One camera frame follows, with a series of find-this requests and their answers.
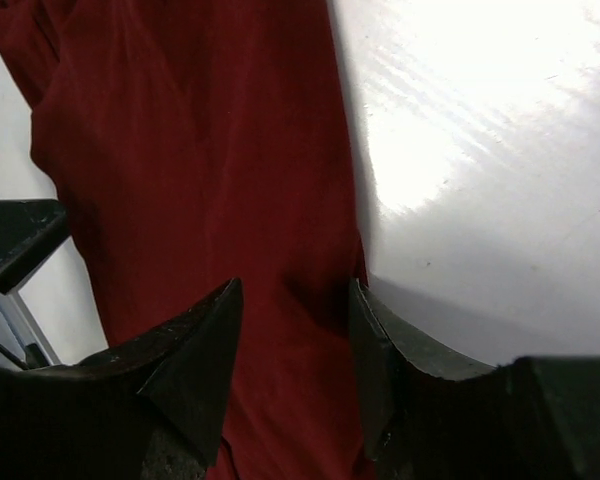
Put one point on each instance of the dark red t-shirt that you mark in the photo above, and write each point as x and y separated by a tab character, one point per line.
196	141

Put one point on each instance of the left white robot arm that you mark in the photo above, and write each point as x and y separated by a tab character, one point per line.
30	232

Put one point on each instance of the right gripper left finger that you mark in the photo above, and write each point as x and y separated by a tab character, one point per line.
150	408

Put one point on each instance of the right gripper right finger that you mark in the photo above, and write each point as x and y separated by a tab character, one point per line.
430	412

